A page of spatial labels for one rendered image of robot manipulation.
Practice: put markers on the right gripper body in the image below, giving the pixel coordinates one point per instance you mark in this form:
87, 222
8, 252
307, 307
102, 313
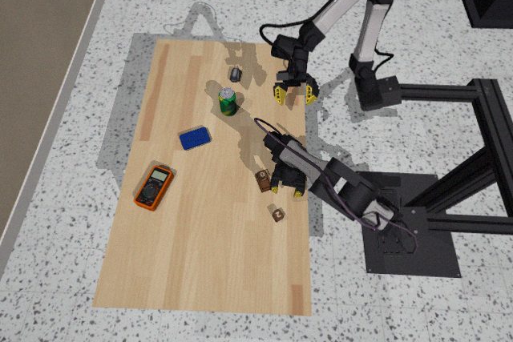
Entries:
302, 77

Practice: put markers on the brown cube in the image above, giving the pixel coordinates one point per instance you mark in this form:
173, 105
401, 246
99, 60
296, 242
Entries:
277, 215
262, 176

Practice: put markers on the brown wooden tray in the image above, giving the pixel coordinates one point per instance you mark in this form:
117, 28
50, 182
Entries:
264, 185

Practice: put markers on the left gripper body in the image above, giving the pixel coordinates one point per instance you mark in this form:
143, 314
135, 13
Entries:
291, 177

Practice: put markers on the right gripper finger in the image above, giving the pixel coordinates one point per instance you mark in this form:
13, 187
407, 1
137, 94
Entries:
309, 97
282, 93

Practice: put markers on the orange digital multimeter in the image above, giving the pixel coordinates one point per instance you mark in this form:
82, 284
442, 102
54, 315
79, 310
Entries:
153, 188

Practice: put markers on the blue flat rectangular case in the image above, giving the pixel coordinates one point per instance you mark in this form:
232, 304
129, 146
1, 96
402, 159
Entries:
194, 138

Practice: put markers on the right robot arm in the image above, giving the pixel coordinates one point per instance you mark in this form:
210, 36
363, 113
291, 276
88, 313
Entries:
361, 60

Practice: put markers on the green soda can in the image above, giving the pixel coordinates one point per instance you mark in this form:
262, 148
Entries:
227, 98

